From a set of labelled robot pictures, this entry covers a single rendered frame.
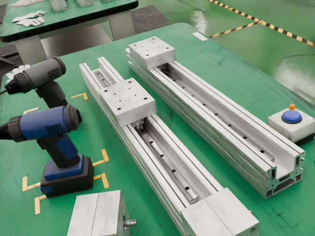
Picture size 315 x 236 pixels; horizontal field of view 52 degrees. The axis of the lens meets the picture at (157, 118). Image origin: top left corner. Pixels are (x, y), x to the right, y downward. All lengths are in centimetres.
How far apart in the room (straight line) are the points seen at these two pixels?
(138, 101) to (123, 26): 157
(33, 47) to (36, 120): 165
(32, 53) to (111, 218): 186
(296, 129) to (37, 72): 69
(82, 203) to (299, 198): 44
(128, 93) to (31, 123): 29
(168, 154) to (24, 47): 172
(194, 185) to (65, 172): 30
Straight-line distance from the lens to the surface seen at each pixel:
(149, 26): 411
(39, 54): 236
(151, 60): 107
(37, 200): 85
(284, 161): 74
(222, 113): 88
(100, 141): 95
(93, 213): 63
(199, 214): 58
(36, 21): 226
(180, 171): 73
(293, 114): 83
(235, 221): 57
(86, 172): 79
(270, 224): 69
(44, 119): 71
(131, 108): 81
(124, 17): 235
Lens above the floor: 134
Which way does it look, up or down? 35 degrees down
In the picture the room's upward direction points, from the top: 12 degrees counter-clockwise
